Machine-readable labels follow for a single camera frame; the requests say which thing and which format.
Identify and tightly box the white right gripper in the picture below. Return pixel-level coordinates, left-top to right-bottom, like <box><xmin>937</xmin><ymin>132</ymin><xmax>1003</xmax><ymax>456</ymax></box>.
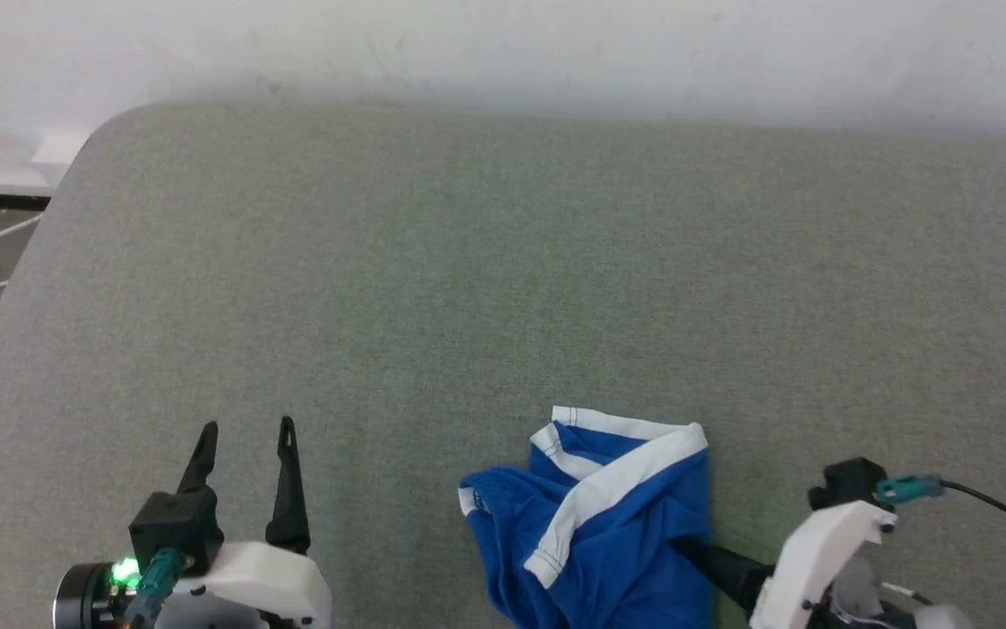
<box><xmin>673</xmin><ymin>500</ymin><xmax>898</xmax><ymax>629</ymax></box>

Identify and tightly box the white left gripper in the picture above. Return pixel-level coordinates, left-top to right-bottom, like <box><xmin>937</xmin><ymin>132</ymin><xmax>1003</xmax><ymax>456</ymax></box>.
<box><xmin>161</xmin><ymin>415</ymin><xmax>333</xmax><ymax>629</ymax></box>

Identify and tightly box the blue garment with white trim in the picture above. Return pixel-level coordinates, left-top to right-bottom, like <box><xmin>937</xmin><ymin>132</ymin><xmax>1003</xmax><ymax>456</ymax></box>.
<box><xmin>458</xmin><ymin>404</ymin><xmax>715</xmax><ymax>629</ymax></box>

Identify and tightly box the left arm cable teal plug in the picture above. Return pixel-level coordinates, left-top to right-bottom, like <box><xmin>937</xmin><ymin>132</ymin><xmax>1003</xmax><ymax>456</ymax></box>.
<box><xmin>121</xmin><ymin>548</ymin><xmax>186</xmax><ymax>629</ymax></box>

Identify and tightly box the arm cable teal plug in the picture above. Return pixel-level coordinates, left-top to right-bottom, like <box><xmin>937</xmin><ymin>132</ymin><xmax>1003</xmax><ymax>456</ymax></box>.
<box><xmin>121</xmin><ymin>548</ymin><xmax>186</xmax><ymax>629</ymax></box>
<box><xmin>873</xmin><ymin>475</ymin><xmax>1006</xmax><ymax>530</ymax></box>

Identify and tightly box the right arm cable teal plug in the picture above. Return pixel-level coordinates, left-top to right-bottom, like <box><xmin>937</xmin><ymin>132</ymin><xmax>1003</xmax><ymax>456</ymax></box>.
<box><xmin>873</xmin><ymin>475</ymin><xmax>1006</xmax><ymax>530</ymax></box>

